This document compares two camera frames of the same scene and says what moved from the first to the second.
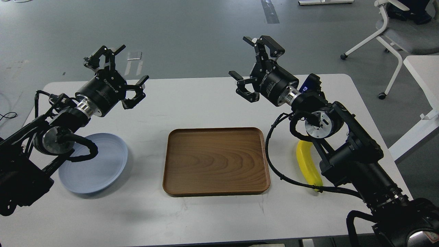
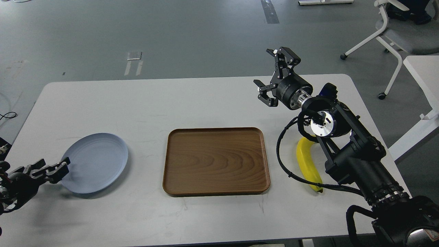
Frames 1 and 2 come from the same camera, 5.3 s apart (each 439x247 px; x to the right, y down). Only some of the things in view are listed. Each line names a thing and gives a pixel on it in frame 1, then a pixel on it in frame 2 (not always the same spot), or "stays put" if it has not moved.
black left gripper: (108, 88) -> (22, 187)
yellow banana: (303, 149) stays put
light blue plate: (97, 173) stays put
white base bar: (305, 2) stays put
